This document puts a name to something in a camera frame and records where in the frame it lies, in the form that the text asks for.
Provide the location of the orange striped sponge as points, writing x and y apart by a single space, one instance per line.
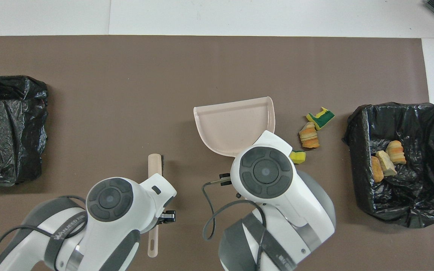
396 151

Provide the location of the brown waffle sponge piece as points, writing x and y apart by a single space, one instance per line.
377 169

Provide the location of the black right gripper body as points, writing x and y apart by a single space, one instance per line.
225 180

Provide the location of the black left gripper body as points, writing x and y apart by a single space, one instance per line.
168 217

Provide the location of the pale cream sponge piece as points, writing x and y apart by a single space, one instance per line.
386 163

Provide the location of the black bag lined bin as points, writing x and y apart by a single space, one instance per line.
420 195
9 128

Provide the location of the brown table mat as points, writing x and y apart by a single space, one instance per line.
126 75

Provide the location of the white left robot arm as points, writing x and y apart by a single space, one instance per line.
107 226

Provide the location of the notched green yellow sponge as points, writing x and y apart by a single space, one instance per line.
320 118

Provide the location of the beige plastic dustpan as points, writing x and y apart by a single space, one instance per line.
232 124

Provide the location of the beige hand brush black bristles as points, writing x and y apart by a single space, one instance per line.
154 165

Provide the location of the orange striped bread slices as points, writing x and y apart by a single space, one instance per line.
309 135

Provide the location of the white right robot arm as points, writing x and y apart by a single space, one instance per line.
277 195

